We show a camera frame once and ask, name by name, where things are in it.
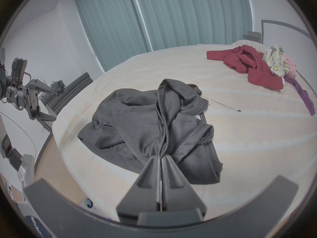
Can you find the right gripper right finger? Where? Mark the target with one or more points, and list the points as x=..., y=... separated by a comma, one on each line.
x=183, y=202

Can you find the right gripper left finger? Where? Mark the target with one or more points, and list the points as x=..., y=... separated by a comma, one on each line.
x=138, y=202

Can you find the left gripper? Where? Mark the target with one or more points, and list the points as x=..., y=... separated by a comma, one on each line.
x=33, y=100

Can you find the black T-shirt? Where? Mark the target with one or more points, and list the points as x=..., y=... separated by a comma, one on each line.
x=138, y=120

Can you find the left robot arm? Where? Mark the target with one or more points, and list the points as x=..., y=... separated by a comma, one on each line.
x=11, y=90

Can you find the bed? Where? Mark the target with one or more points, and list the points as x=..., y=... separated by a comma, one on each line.
x=235, y=145

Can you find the blue-green curtain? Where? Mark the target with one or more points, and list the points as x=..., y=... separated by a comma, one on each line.
x=111, y=28
x=193, y=16

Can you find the dark red garment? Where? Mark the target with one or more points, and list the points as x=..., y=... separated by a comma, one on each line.
x=260, y=71

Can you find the purple garment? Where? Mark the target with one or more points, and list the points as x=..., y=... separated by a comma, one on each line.
x=303, y=93

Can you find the white printed garment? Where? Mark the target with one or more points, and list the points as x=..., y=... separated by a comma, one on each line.
x=276, y=61

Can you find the cream pillow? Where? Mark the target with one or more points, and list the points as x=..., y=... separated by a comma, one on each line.
x=245, y=43

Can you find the pink garment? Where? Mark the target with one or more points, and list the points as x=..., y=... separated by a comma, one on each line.
x=291, y=68

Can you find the grey bedside table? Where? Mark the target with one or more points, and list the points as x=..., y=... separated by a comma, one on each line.
x=253, y=36

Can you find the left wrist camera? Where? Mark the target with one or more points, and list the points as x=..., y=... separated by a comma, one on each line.
x=18, y=67

